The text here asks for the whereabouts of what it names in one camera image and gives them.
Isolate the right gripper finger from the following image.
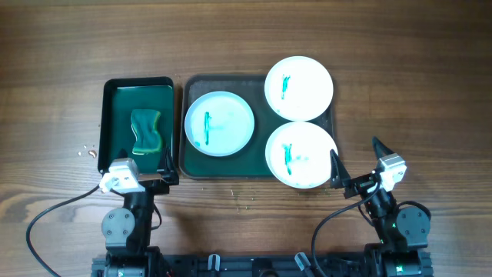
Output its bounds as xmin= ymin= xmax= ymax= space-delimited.
xmin=371 ymin=136 xmax=394 ymax=160
xmin=330 ymin=149 xmax=351 ymax=189

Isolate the green yellow scrub sponge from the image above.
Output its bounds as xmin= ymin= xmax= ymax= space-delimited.
xmin=131 ymin=109 xmax=162 ymax=155

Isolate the white plate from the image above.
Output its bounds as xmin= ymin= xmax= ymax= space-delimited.
xmin=264 ymin=56 xmax=334 ymax=121
xmin=265 ymin=122 xmax=337 ymax=189
xmin=184 ymin=91 xmax=255 ymax=157

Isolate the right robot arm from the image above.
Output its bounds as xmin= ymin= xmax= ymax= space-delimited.
xmin=330 ymin=137 xmax=433 ymax=276

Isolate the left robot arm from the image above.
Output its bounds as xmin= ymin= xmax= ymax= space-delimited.
xmin=91 ymin=148 xmax=179 ymax=276

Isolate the black water basin tray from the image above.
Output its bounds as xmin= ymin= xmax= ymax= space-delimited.
xmin=98 ymin=76 xmax=177 ymax=173

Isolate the dark brown serving tray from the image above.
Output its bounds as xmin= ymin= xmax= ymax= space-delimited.
xmin=178 ymin=73 xmax=338 ymax=180

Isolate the right black cable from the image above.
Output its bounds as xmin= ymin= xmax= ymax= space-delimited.
xmin=311 ymin=180 xmax=382 ymax=277

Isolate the black cable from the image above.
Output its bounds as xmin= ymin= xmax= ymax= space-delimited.
xmin=311 ymin=180 xmax=382 ymax=277
xmin=25 ymin=184 xmax=101 ymax=277

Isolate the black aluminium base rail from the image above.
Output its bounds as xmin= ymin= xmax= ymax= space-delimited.
xmin=91 ymin=252 xmax=434 ymax=277

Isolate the left black cable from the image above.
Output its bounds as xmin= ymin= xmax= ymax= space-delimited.
xmin=25 ymin=184 xmax=101 ymax=277

